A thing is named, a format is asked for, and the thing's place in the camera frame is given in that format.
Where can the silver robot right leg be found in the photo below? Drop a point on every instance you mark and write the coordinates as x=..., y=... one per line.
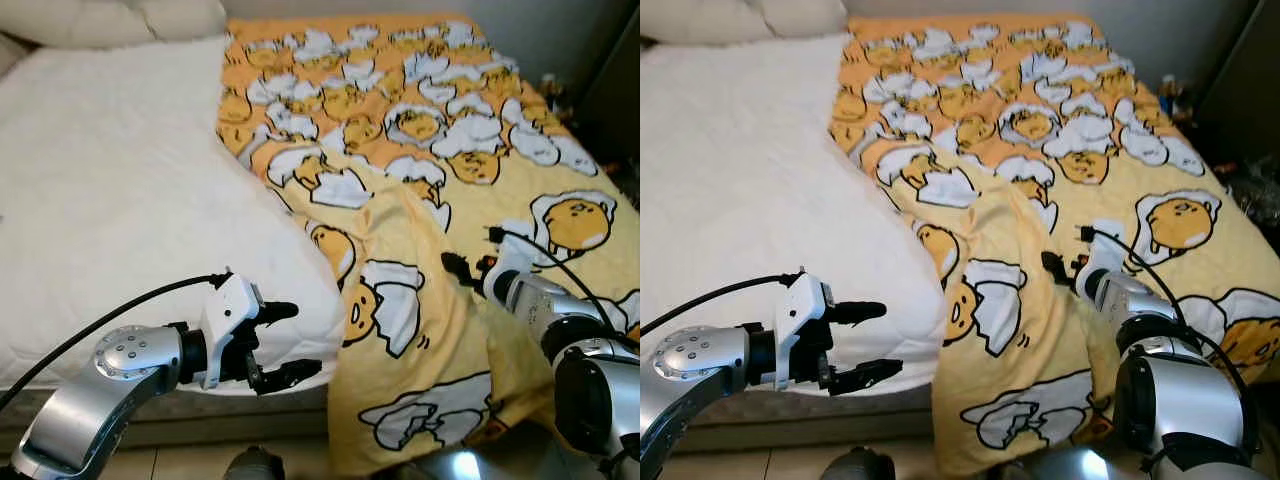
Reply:
x=465, y=468
x=1075, y=466

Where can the yellow cartoon egg blanket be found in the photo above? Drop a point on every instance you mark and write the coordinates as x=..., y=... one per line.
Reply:
x=450, y=150
x=1060, y=150

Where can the crumpled clear plastic bag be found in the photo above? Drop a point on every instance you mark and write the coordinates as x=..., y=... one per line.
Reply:
x=1255, y=190

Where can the grey robot left leg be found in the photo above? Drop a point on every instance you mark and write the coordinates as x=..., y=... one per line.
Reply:
x=858, y=466
x=255, y=465

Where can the dark wardrobe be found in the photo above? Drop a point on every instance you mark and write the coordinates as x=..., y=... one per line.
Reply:
x=615, y=80
x=1245, y=80

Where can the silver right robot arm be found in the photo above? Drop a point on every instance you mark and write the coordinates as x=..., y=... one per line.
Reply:
x=600, y=400
x=1180, y=400

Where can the white quilted mattress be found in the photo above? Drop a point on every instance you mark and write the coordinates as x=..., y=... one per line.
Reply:
x=760, y=180
x=130, y=200

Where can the small beige pillow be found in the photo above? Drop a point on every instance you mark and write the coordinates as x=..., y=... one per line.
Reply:
x=185, y=18
x=805, y=16

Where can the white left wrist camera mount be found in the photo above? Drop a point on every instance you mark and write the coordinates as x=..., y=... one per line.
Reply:
x=225, y=320
x=798, y=320

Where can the long beige bolster pillow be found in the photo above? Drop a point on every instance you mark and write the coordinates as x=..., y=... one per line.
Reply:
x=80, y=22
x=700, y=20

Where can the small brown bottle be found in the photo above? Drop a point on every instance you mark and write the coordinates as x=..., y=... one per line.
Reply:
x=555, y=95
x=1176, y=98

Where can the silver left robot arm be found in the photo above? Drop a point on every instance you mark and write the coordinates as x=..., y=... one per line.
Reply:
x=100, y=380
x=700, y=375

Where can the beige padded bed rail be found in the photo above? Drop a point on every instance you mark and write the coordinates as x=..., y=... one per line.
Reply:
x=12, y=55

